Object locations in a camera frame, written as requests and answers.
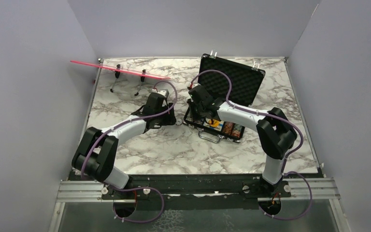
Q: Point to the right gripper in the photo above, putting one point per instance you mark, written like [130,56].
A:
[195,116]

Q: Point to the pink acrylic sheet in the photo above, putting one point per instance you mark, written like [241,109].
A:
[122,70]

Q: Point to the orange big blind button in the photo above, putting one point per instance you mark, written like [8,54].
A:
[214,123]

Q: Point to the purple red chip stack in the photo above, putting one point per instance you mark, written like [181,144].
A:
[237,131]

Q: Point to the white one poker chip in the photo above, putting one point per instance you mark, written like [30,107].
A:
[179,122]

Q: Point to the orange black chip stack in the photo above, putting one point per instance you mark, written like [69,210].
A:
[228,128]

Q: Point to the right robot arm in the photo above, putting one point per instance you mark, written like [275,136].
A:
[276,134]

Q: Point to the blue yellow card deck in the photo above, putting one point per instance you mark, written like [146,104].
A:
[207,124]

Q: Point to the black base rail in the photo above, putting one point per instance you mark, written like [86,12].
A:
[182,192]

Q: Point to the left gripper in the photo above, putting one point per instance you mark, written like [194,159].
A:
[169,120]

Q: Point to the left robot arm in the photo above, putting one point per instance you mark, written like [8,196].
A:
[96,152]

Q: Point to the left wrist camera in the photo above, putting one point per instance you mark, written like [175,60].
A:
[164,92]

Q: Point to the metal wire stand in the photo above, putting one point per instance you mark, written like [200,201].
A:
[129,84]

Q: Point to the chrome case handle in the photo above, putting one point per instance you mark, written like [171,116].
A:
[213,138]

